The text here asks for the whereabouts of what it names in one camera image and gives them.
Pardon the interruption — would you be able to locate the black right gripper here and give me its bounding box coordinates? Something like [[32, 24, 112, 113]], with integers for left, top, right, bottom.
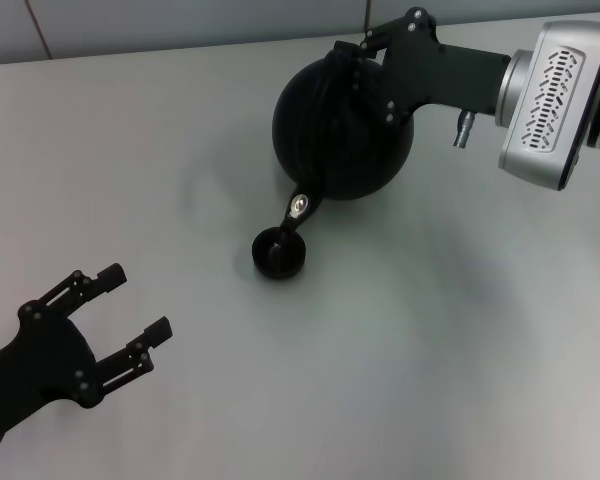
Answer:
[[332, 6, 512, 124]]

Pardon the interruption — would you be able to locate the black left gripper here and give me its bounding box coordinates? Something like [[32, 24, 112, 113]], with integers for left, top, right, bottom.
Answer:
[[0, 262, 174, 442]]

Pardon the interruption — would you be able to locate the black round teapot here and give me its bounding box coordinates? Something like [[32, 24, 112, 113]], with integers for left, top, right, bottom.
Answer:
[[272, 40, 416, 249]]

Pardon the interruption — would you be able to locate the small black teacup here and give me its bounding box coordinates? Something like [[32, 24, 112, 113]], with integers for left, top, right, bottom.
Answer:
[[251, 226, 308, 281]]

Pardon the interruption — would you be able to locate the right gripper cable with plug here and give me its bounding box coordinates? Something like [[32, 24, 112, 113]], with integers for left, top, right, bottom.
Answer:
[[451, 110, 477, 150]]

